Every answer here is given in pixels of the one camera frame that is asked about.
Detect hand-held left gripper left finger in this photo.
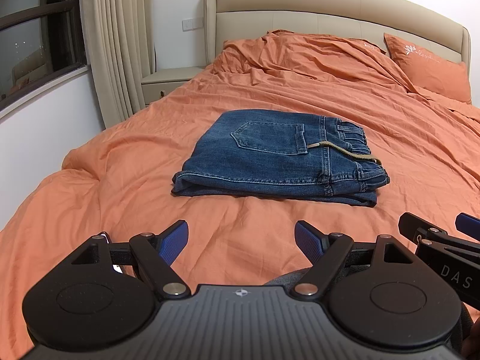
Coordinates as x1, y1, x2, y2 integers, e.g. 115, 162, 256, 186
69, 220, 190, 300

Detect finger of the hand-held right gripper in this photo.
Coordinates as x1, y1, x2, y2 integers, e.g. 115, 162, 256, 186
455, 212, 480, 242
398, 212, 451, 244

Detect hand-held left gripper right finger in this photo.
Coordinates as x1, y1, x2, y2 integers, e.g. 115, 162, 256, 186
290, 220, 415, 298

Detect blue denim pants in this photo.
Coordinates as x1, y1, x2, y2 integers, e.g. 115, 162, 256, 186
172, 109, 390, 208

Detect person's grey clothing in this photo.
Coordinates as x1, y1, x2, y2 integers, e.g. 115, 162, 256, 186
263, 268, 313, 290

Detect orange duvet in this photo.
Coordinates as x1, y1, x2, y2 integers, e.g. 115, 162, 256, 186
0, 29, 480, 349

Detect beige nightstand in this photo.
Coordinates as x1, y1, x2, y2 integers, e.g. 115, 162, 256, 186
141, 65, 206, 110

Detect orange pillow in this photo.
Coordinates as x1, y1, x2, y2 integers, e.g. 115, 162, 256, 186
383, 32, 473, 104

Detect beige curtain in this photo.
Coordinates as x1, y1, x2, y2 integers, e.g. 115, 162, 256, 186
80, 0, 157, 130

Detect beige bed headboard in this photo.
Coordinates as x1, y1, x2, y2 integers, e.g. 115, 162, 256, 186
203, 0, 472, 71

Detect dark framed window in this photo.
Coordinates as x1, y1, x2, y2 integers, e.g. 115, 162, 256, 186
0, 0, 91, 109

